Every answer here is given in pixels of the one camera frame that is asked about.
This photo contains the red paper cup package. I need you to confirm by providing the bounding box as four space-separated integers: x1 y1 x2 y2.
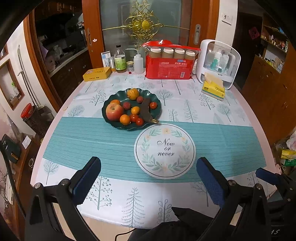
142 40 201 80

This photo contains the yellow tin box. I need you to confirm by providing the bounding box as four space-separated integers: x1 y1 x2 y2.
83 67 111 82

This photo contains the green label glass bottle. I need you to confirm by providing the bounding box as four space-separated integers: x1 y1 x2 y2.
114 45 127 73

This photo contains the wooden shelf with items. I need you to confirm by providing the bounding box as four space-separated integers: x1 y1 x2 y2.
260 11 292 75

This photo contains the red apple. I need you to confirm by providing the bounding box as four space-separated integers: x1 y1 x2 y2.
106 103 125 121

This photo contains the small wooden wall niche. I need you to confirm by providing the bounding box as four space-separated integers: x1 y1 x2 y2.
0 44 10 61

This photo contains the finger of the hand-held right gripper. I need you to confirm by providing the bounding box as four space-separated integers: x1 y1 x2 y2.
255 168 290 193

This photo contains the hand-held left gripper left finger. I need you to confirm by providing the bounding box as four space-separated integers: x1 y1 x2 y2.
24 156 102 241

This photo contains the white light switch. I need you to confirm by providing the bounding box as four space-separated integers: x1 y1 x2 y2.
221 11 233 25

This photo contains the dark box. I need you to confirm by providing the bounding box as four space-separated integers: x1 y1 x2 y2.
1 134 22 163

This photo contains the black cable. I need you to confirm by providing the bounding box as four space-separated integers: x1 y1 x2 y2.
121 228 139 241

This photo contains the white cosmetics storage case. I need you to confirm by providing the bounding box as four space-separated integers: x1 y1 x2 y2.
195 39 241 90

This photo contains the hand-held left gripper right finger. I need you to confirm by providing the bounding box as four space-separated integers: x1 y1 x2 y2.
196 157 272 241

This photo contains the steel vertical rail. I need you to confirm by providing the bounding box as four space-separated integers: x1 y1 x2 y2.
18 45 38 109

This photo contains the dark wooden kitchen cabinet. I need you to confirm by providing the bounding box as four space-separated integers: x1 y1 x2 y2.
29 9 93 102

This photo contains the metal door handle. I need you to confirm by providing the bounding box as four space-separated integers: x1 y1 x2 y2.
194 24 201 45

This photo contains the person's dark clothing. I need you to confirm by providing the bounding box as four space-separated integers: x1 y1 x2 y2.
129 207 222 241

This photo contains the white round Now or never plate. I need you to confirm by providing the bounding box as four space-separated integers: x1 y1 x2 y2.
134 124 196 179

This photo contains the wooden framed glass door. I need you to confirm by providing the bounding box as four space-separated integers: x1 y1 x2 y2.
82 0 220 70

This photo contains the red lid jar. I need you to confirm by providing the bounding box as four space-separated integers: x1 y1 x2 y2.
20 103 47 135

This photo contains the wooden side cabinet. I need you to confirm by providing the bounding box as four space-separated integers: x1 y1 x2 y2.
0 134 43 232

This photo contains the large orange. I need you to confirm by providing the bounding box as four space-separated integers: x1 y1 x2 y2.
127 88 140 100

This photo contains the tree print teal tablecloth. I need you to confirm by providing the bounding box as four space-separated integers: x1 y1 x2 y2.
30 70 278 230

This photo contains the small blue white box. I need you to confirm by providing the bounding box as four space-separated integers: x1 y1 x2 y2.
101 51 112 69

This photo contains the large wooden wall niche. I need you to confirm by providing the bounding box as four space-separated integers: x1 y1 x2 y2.
0 59 25 110

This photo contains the dark green scalloped plate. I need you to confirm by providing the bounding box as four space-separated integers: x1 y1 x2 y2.
102 88 162 131

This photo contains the yellow green box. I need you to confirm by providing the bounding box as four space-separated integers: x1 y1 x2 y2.
279 148 296 166

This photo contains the yellow tissue pack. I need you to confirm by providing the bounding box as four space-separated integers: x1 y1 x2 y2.
201 71 226 101

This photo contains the red wall decoration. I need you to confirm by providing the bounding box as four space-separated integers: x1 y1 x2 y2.
248 27 260 41

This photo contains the brown wooden cabinet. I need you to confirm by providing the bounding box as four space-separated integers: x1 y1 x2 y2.
240 54 296 144

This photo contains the white plastic bag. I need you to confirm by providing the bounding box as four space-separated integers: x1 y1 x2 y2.
285 134 296 149

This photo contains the gold door ornament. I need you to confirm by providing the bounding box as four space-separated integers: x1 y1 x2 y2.
103 0 190 42

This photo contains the dark overripe banana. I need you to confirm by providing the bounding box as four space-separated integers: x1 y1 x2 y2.
140 98 160 124

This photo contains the white squeeze bottle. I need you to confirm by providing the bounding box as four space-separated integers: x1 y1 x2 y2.
125 47 144 75

